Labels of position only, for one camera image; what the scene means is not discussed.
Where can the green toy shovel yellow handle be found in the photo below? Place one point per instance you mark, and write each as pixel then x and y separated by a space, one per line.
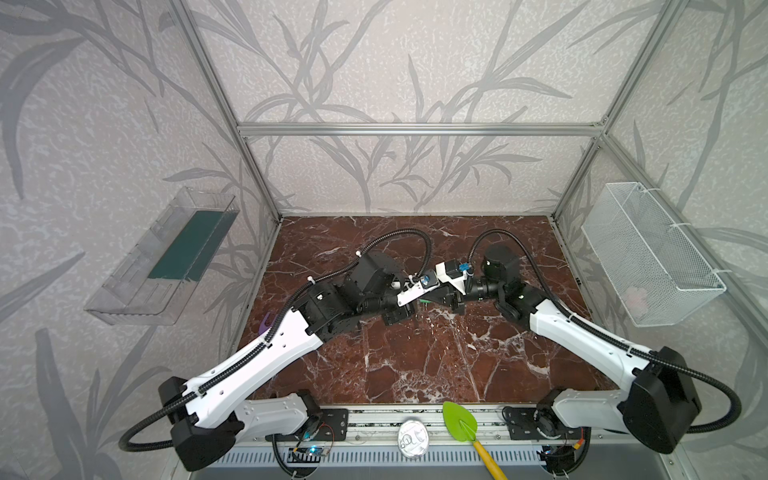
pixel 462 426

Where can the purple toy rake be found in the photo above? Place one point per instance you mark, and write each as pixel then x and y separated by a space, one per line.
pixel 266 323

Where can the round silver tin lid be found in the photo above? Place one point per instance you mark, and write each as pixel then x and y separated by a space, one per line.
pixel 413 439

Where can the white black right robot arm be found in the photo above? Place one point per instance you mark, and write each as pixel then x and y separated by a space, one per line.
pixel 651 402

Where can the white wire mesh basket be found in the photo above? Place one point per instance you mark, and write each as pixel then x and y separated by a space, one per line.
pixel 639 244

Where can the pink object in basket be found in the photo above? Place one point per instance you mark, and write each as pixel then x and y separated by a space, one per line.
pixel 636 301

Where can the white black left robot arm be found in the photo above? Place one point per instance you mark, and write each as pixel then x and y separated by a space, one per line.
pixel 206 428

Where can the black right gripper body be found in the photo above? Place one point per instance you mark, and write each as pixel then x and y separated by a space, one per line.
pixel 458 297

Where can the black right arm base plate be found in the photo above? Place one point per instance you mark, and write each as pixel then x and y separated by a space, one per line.
pixel 530 423

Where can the clear plastic wall tray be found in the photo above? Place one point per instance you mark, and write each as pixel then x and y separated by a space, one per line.
pixel 152 285

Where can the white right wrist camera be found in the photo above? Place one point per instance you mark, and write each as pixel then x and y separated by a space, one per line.
pixel 454 273

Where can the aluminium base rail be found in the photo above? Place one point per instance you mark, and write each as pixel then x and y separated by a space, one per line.
pixel 372 441

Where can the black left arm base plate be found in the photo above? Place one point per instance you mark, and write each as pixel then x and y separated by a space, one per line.
pixel 329 425

